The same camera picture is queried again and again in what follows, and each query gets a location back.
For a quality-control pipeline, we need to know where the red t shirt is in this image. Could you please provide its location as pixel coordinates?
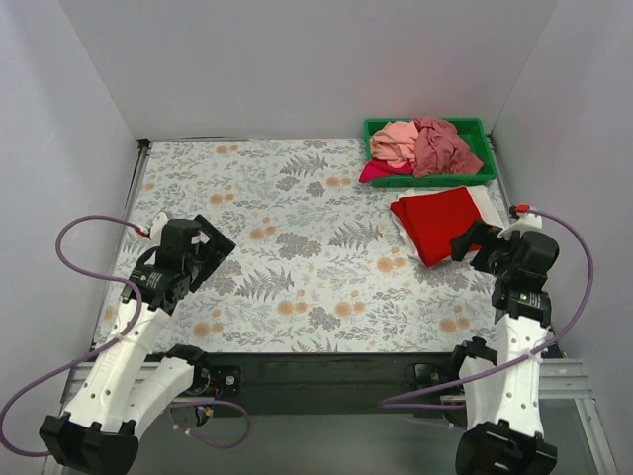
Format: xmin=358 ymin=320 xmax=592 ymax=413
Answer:
xmin=389 ymin=187 xmax=487 ymax=268

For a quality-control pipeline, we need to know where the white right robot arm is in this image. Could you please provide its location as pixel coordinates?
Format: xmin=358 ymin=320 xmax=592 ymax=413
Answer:
xmin=447 ymin=213 xmax=559 ymax=474

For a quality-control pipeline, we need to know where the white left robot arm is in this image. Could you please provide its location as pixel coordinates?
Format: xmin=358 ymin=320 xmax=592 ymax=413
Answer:
xmin=40 ymin=214 xmax=235 ymax=474

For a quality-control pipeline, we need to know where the folded white t shirt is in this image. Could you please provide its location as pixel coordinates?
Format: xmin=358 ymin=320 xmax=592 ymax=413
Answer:
xmin=393 ymin=184 xmax=503 ymax=259

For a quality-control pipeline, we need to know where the dusty pink t shirt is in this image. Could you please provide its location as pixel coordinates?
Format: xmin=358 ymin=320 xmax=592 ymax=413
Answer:
xmin=411 ymin=117 xmax=484 ymax=178

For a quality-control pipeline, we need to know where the green plastic bin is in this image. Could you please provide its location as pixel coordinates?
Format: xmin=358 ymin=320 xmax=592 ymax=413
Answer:
xmin=362 ymin=116 xmax=497 ymax=188

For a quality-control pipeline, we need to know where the magenta t shirt in bin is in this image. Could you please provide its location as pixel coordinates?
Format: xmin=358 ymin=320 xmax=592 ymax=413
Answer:
xmin=359 ymin=159 xmax=412 ymax=184

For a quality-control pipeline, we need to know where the peach t shirt in bin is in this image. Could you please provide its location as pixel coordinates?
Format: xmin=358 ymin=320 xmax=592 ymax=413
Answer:
xmin=369 ymin=121 xmax=419 ymax=168

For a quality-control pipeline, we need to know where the floral patterned table mat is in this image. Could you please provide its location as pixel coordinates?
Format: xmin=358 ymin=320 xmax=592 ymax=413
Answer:
xmin=92 ymin=138 xmax=551 ymax=354

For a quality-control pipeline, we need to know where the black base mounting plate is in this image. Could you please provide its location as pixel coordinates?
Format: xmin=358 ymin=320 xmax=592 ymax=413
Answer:
xmin=182 ymin=352 xmax=451 ymax=416

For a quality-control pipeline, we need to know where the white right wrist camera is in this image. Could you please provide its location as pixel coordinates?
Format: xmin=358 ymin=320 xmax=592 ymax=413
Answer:
xmin=497 ymin=204 xmax=543 ymax=240

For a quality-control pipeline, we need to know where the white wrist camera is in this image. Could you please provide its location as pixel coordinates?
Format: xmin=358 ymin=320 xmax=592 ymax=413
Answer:
xmin=147 ymin=211 xmax=170 ymax=245
xmin=497 ymin=204 xmax=543 ymax=240

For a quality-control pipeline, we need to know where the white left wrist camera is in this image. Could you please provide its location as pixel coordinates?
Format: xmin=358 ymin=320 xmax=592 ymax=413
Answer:
xmin=147 ymin=211 xmax=170 ymax=245

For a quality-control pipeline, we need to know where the aluminium frame rail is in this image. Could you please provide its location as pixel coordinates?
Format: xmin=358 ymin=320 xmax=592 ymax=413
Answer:
xmin=61 ymin=358 xmax=594 ymax=406

